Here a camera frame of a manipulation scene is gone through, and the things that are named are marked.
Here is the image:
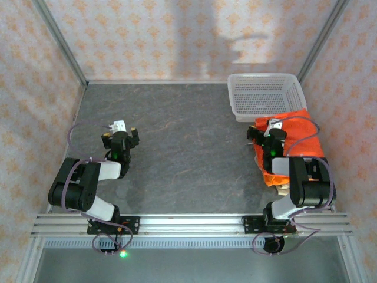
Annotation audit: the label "cream white shorts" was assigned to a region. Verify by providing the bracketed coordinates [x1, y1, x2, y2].
[275, 182, 291, 198]

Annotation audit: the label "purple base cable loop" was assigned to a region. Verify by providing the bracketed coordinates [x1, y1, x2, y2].
[92, 225, 134, 256]
[252, 232, 307, 256]

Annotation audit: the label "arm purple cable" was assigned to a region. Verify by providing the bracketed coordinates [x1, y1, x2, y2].
[275, 116, 336, 241]
[62, 122, 113, 225]

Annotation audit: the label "aluminium table side bar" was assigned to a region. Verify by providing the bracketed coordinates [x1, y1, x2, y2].
[44, 85, 88, 213]

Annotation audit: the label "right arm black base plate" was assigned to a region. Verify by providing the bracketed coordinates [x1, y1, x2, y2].
[241, 215, 296, 236]

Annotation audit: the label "red-orange shorts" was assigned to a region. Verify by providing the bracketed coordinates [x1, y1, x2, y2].
[253, 108, 326, 177]

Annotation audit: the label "grey slotted cable duct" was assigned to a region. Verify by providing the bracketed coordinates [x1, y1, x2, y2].
[44, 237, 267, 250]

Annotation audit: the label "aluminium frame bar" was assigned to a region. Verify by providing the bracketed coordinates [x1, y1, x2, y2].
[85, 78, 230, 85]

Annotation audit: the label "black round puck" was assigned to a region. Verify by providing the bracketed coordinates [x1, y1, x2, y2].
[263, 236, 286, 255]

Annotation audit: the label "aluminium frame post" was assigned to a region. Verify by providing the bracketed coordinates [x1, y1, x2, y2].
[297, 0, 352, 78]
[31, 0, 89, 89]

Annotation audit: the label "aluminium mounting rail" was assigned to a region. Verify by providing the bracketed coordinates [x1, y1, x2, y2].
[31, 212, 353, 237]

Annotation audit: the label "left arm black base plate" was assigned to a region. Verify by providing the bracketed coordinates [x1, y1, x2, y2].
[87, 215, 141, 236]

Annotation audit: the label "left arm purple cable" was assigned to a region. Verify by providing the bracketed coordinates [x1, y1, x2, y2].
[62, 122, 113, 225]

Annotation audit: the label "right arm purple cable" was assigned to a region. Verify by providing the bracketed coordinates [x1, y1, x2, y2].
[275, 116, 336, 241]

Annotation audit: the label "white perforated plastic basket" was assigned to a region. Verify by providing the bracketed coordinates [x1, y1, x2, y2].
[227, 73, 308, 123]

